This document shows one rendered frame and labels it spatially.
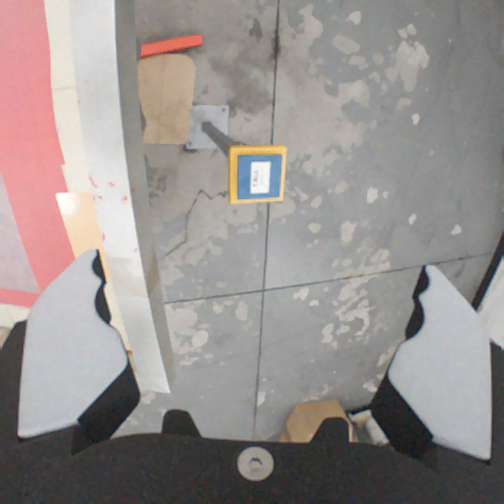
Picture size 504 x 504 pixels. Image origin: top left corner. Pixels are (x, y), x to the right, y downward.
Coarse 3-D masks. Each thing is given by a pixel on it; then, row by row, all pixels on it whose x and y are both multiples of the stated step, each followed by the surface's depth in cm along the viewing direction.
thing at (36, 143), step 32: (0, 0) 19; (32, 0) 19; (0, 32) 20; (32, 32) 20; (0, 64) 22; (32, 64) 22; (0, 96) 23; (32, 96) 23; (0, 128) 25; (32, 128) 25; (0, 160) 27; (32, 160) 26; (64, 160) 26
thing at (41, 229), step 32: (0, 192) 28; (32, 192) 28; (64, 192) 28; (0, 224) 31; (32, 224) 30; (64, 224) 30; (0, 256) 33; (32, 256) 32; (64, 256) 32; (0, 288) 36; (32, 288) 35
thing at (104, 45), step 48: (96, 0) 17; (96, 48) 18; (96, 96) 20; (96, 144) 22; (96, 192) 24; (144, 192) 27; (144, 240) 28; (144, 288) 29; (0, 336) 38; (144, 336) 32; (144, 384) 37
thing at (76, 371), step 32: (96, 256) 11; (64, 288) 9; (96, 288) 9; (32, 320) 7; (64, 320) 8; (96, 320) 8; (32, 352) 6; (64, 352) 7; (96, 352) 7; (32, 384) 6; (64, 384) 6; (96, 384) 6; (128, 384) 7; (32, 416) 5; (64, 416) 5; (96, 416) 6; (128, 416) 7
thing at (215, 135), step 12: (192, 108) 139; (204, 108) 141; (216, 108) 142; (228, 108) 144; (192, 120) 142; (204, 120) 144; (216, 120) 145; (228, 120) 147; (192, 132) 145; (204, 132) 147; (216, 132) 114; (204, 144) 150; (216, 144) 108; (228, 144) 90; (240, 144) 89; (228, 156) 64; (228, 168) 66; (228, 180) 67; (228, 192) 68
